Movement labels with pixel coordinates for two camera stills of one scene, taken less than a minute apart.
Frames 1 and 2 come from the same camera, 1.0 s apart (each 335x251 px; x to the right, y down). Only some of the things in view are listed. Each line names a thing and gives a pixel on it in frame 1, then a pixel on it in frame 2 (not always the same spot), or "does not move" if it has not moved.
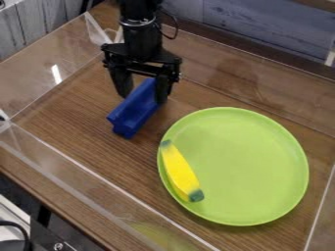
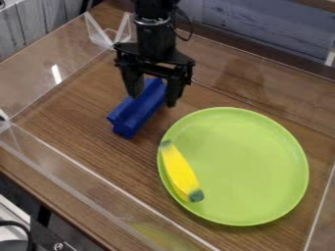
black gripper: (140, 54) → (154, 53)
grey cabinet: (31, 19) does not move
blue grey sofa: (288, 24) does not move
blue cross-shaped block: (135, 107) does not move
